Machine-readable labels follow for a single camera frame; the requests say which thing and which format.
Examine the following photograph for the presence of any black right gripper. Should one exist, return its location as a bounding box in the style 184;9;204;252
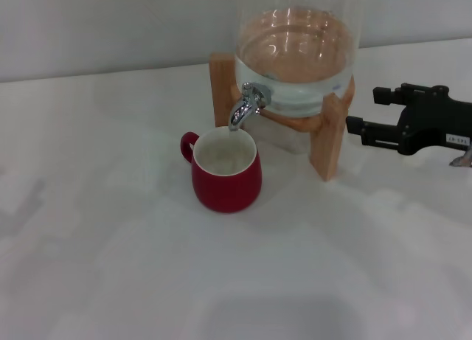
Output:
345;83;472;157

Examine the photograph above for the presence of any chrome faucet tap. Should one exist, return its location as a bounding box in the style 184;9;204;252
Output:
228;80;273;133

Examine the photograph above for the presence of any red ceramic cup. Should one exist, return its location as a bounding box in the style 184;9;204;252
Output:
179;125;263;214

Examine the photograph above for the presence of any wooden dispenser stand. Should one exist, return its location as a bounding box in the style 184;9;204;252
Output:
209;52;355;182

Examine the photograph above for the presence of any silver metal bolt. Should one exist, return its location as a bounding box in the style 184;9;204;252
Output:
448;148;472;168

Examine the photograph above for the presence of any glass water dispenser jar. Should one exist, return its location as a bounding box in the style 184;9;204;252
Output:
235;0;364;118

